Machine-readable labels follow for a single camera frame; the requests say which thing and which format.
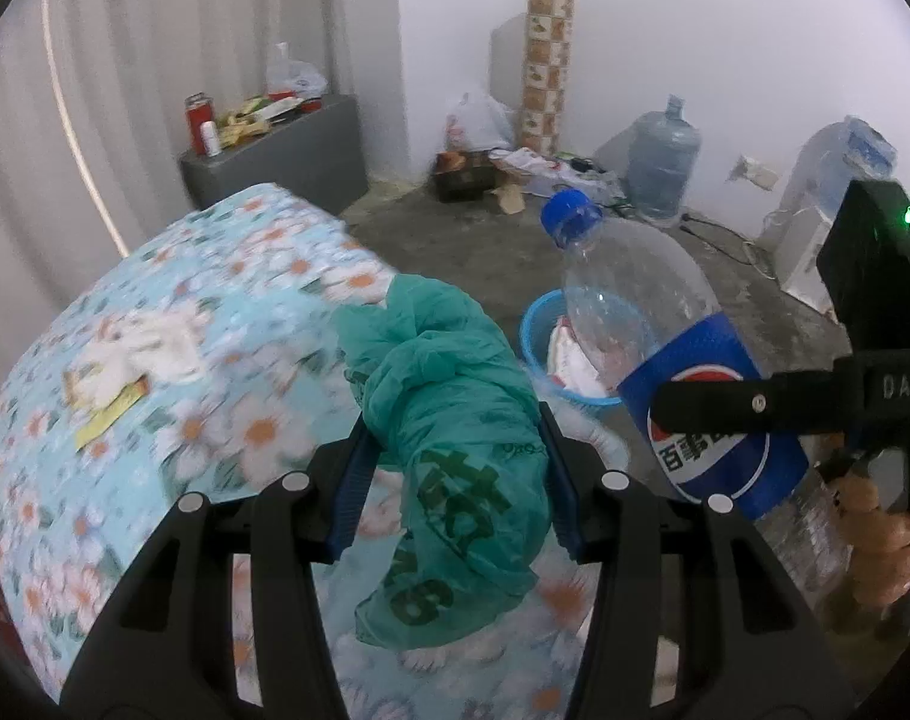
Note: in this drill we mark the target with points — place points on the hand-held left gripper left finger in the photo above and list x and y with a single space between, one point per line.
350 480

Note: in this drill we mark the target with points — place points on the white plastic bag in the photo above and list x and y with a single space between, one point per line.
474 120

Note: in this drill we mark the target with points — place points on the white curtain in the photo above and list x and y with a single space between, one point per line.
125 90

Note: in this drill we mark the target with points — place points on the white tissue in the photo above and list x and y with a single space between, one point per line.
147 349

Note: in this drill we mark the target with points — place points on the white water dispenser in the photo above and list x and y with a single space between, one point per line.
800 255

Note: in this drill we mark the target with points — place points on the pile of snack packets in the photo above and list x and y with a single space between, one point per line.
249 120

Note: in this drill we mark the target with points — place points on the grey cabinet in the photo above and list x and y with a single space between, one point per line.
290 157

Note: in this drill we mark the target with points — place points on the green plastic bag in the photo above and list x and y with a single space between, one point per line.
440 405

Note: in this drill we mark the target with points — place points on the patterned paper roll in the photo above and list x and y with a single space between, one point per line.
545 67

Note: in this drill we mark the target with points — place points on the floral tablecloth table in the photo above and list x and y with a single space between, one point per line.
200 427

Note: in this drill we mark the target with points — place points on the red jar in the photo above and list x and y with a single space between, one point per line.
198 124

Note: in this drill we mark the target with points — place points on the blue plastic basin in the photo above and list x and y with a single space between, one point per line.
534 337

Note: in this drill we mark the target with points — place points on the person's right hand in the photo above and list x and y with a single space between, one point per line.
879 540

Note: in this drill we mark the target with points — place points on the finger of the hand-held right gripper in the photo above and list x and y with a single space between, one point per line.
725 405

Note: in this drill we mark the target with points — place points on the cardboard piece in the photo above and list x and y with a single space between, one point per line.
509 199

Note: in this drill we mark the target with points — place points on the clear plastic bottle blue label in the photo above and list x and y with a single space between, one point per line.
635 292

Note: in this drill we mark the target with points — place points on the small white bottle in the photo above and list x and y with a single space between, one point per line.
211 141

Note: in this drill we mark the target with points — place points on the dark basket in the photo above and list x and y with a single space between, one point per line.
466 180

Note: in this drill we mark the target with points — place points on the wall socket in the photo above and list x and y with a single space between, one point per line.
755 174

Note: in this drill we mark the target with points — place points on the pile of papers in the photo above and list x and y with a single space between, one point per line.
552 176

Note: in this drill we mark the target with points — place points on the clear plastic bag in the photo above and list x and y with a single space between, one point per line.
294 79

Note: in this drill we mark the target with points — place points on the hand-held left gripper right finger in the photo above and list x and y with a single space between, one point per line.
564 487

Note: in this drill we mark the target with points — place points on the white red wrapper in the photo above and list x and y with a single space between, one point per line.
567 360

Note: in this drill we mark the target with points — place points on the blue water jug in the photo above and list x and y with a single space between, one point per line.
661 165

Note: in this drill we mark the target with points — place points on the yellow paper wrapper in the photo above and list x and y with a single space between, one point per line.
113 416

